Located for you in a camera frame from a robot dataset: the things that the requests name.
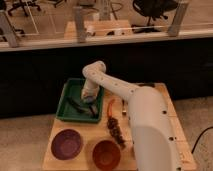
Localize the orange carrot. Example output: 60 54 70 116
107 99 115 118

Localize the black office chair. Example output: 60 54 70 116
131 0 178 34
8 0 41 16

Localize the orange-red bowl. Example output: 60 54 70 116
92 140 121 171

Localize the black cable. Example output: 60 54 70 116
191 125 213 155

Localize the purple bowl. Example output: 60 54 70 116
51 129 83 160

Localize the green plastic tray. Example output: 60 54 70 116
56 78 104 123

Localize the black office chair left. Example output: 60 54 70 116
8 0 41 16

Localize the dark grape bunch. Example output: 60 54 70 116
107 117 126 149

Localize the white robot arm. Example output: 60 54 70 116
81 61 183 171

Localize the dark tool in tray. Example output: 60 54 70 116
67 97 98 118

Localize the blue sponge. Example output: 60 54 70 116
83 96 95 103

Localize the wooden board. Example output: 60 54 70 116
42 83 197 171

